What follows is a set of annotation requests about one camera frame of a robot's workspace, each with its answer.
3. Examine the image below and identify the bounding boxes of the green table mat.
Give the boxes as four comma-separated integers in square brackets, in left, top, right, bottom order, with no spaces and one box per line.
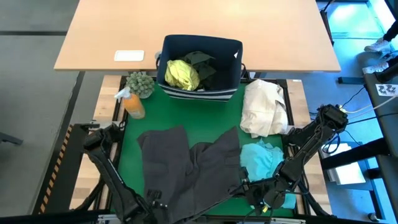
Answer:
[110,81,295,218]

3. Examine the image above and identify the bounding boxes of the person's white shoe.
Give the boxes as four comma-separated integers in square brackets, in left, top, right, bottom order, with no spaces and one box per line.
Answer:
[361,61,390,75]
[363,37,393,54]

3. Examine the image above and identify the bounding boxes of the dark grey shorts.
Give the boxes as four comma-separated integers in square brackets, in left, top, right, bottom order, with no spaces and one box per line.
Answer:
[136,125,250,223]

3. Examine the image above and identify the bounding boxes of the pale yellow floor cable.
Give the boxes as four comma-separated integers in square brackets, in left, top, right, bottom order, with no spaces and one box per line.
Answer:
[340,95,398,114]

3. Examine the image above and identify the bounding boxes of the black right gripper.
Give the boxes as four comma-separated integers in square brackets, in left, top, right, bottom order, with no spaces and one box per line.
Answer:
[231,178,287,210]

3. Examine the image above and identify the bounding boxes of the black floor cable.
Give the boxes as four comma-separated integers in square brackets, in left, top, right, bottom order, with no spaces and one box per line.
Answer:
[345,111,398,130]

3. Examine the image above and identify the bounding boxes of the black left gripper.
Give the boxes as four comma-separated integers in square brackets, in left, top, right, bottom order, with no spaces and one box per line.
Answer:
[130,189,172,224]

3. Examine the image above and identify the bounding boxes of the orange spray bottle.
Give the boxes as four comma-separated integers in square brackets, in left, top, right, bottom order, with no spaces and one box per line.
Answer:
[113,86,146,120]

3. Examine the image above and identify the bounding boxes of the black cable conduit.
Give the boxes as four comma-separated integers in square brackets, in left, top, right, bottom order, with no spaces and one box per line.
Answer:
[74,179,110,212]
[297,182,332,218]

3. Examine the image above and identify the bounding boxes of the wooden table side board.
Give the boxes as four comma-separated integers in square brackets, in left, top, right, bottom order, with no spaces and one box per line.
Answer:
[70,74,125,210]
[285,79,332,215]

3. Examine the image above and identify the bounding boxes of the black table frame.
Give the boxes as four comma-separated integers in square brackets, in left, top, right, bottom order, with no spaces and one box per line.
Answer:
[93,74,312,219]

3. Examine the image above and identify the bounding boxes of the black side table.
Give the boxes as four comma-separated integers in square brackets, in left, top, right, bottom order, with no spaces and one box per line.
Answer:
[363,73,398,224]

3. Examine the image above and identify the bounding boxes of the navy white striped laundry basket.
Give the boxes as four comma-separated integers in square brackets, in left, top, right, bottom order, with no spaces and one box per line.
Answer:
[155,34,246,103]

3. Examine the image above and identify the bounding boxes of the white paper with black marks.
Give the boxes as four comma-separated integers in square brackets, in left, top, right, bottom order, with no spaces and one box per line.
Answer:
[375,83,398,98]

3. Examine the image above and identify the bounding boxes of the light blue shorts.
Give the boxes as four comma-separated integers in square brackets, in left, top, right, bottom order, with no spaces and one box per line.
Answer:
[239,139,298,210]

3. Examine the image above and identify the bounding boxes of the black panel with hazard stripes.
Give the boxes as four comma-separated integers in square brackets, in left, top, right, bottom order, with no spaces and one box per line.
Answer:
[32,123,91,215]

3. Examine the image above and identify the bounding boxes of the beige folded garment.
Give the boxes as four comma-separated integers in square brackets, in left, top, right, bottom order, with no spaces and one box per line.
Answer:
[239,78,295,139]

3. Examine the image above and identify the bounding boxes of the yellow garment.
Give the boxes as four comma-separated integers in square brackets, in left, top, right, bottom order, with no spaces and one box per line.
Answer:
[164,58,201,91]

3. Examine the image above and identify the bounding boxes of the person's leg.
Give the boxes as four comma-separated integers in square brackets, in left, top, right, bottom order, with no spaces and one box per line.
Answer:
[382,18,398,43]

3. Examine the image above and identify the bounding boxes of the silver metal bracket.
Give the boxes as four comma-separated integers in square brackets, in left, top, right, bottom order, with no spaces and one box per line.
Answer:
[269,217,307,224]

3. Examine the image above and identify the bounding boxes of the dark green garment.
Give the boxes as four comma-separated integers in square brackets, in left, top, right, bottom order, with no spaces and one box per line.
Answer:
[180,50,218,91]

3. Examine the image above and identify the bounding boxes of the potted green succulent plant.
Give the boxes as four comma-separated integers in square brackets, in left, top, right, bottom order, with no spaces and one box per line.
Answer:
[125,71,155,100]

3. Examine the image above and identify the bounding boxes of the light wooden desk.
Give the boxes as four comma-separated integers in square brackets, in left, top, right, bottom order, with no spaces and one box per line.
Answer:
[53,0,342,73]

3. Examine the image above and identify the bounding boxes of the white floor box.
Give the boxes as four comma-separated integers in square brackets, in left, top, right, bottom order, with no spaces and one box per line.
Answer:
[320,142,367,186]

